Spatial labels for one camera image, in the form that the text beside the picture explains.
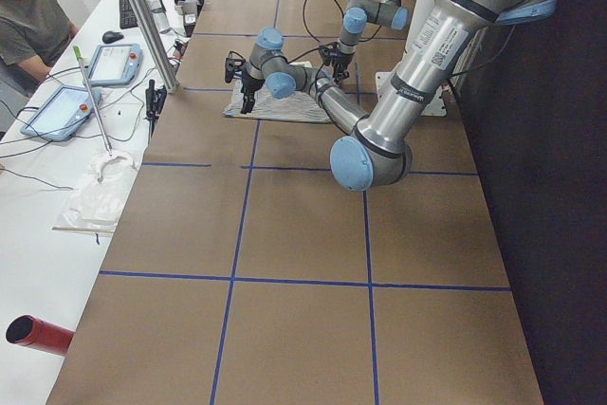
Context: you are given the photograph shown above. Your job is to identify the black keyboard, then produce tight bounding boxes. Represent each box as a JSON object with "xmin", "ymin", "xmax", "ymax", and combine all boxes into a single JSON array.
[{"xmin": 119, "ymin": 0, "xmax": 138, "ymax": 29}]

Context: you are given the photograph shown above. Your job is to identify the blue teach pendant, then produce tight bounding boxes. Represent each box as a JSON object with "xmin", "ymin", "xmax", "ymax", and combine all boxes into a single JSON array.
[
  {"xmin": 20, "ymin": 85, "xmax": 93, "ymax": 141},
  {"xmin": 86, "ymin": 44, "xmax": 142, "ymax": 87}
]

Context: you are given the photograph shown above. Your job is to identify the seated person grey shirt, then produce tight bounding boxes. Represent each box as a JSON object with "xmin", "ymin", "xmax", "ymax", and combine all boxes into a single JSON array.
[{"xmin": 1, "ymin": 0, "xmax": 78, "ymax": 94}]

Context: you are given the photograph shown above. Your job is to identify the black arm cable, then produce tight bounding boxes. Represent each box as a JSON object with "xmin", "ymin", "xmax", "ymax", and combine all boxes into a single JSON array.
[
  {"xmin": 302, "ymin": 0, "xmax": 380, "ymax": 46},
  {"xmin": 227, "ymin": 46, "xmax": 342, "ymax": 98}
]

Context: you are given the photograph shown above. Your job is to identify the black computer mouse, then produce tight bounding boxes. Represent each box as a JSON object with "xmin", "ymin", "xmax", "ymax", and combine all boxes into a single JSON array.
[{"xmin": 101, "ymin": 30, "xmax": 124, "ymax": 45}]

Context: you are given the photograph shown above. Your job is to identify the brown paper table cover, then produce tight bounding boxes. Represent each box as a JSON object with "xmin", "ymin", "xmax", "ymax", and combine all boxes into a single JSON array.
[{"xmin": 48, "ymin": 0, "xmax": 542, "ymax": 404}]

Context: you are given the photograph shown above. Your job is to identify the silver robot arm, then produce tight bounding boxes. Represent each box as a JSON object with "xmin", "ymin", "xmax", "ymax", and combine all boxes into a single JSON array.
[
  {"xmin": 320, "ymin": 0, "xmax": 408, "ymax": 83},
  {"xmin": 225, "ymin": 0, "xmax": 558, "ymax": 192}
]

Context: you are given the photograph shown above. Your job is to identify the red cylinder bottle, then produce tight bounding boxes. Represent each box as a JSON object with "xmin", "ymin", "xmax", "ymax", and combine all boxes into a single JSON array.
[{"xmin": 5, "ymin": 315, "xmax": 74, "ymax": 357}]

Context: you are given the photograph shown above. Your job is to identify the aluminium frame post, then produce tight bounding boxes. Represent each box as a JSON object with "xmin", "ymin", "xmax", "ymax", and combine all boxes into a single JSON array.
[{"xmin": 129, "ymin": 0, "xmax": 178, "ymax": 94}]

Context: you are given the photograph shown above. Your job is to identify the upper blue teach pendant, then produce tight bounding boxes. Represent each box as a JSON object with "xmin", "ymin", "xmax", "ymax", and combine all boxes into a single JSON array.
[{"xmin": 86, "ymin": 44, "xmax": 142, "ymax": 87}]

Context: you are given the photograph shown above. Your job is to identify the lower blue teach pendant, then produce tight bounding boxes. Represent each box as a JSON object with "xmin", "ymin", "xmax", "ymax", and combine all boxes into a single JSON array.
[{"xmin": 20, "ymin": 85, "xmax": 93, "ymax": 141}]

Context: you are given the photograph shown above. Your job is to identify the reacher grabber stick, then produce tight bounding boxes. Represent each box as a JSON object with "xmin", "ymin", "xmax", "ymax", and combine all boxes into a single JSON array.
[{"xmin": 72, "ymin": 46, "xmax": 137, "ymax": 183}]

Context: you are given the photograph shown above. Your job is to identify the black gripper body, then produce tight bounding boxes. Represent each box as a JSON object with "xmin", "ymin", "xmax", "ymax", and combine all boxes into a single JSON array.
[
  {"xmin": 319, "ymin": 42, "xmax": 353, "ymax": 74},
  {"xmin": 224, "ymin": 50, "xmax": 264, "ymax": 102}
]

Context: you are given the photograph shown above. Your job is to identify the navy white striped polo shirt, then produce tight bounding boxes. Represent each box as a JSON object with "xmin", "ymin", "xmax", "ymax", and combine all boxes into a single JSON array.
[{"xmin": 223, "ymin": 58, "xmax": 330, "ymax": 123}]

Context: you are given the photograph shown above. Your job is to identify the clear plastic bag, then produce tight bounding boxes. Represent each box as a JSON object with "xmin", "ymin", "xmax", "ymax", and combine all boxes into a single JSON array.
[{"xmin": 53, "ymin": 170, "xmax": 137, "ymax": 235}]

